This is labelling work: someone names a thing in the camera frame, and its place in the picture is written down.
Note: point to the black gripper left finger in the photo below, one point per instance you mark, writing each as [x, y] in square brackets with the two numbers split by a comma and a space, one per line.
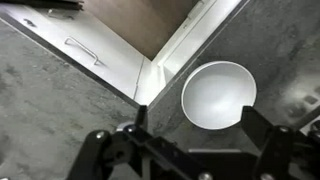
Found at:
[151, 158]

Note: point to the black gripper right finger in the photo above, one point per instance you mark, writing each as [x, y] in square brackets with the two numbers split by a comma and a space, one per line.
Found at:
[280, 146]

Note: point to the grey round bowl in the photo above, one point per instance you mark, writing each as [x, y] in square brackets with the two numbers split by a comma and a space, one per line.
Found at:
[214, 94]

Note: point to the white cabinet drawer front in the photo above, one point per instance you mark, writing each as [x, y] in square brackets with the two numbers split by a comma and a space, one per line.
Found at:
[86, 40]

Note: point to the silver drawer handle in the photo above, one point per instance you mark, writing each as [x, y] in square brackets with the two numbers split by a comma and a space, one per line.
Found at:
[84, 48]

